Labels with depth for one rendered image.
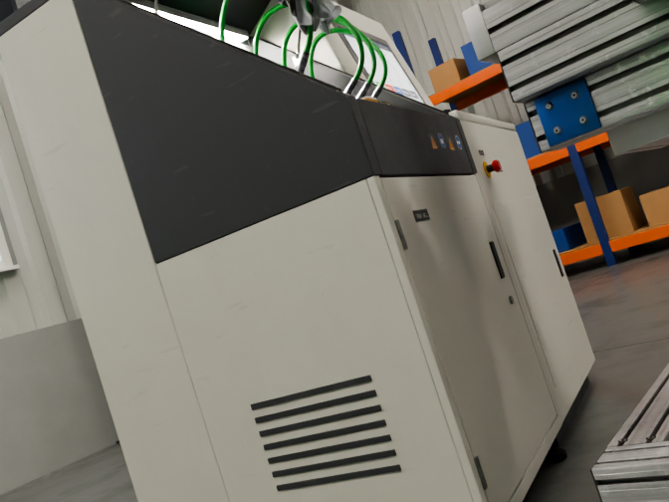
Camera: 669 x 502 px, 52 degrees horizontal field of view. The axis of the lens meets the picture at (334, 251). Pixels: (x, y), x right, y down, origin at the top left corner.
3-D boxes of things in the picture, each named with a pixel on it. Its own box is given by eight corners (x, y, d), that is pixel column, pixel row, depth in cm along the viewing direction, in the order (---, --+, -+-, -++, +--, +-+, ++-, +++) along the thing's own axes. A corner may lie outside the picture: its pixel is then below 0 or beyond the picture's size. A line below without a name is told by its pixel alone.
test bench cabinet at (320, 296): (510, 587, 124) (373, 175, 128) (260, 605, 152) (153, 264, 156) (571, 448, 186) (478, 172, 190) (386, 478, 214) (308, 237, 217)
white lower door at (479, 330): (499, 525, 127) (382, 175, 130) (487, 526, 128) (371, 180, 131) (559, 414, 184) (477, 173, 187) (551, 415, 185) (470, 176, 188)
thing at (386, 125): (382, 174, 132) (356, 97, 133) (362, 182, 134) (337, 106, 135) (474, 173, 187) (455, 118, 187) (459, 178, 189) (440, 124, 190)
